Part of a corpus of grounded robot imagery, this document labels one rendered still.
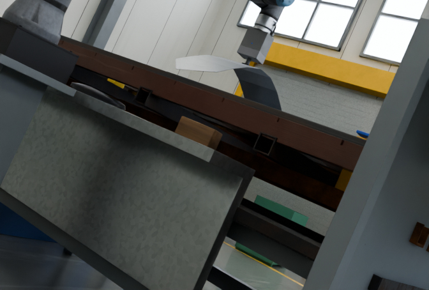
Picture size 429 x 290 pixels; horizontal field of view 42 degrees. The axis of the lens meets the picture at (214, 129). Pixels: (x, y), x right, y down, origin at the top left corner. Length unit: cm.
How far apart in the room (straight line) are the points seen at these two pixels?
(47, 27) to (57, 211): 55
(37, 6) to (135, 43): 996
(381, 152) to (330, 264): 20
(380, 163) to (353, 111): 973
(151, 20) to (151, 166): 1016
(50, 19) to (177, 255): 67
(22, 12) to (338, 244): 95
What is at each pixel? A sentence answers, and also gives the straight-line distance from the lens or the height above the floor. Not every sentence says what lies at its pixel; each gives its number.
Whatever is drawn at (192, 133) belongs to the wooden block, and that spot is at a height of 70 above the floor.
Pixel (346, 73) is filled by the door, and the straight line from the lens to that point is 1059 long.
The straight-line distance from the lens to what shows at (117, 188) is 157.
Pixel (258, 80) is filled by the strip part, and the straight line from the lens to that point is 207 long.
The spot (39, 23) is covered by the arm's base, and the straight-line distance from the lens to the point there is 147.
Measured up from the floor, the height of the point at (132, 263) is 33.
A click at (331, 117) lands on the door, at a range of 1077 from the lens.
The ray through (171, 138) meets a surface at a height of 66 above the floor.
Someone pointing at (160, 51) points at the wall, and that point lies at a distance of 1197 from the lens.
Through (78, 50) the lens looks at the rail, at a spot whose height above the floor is 81.
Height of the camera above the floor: 65
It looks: 4 degrees up
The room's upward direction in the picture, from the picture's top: 24 degrees clockwise
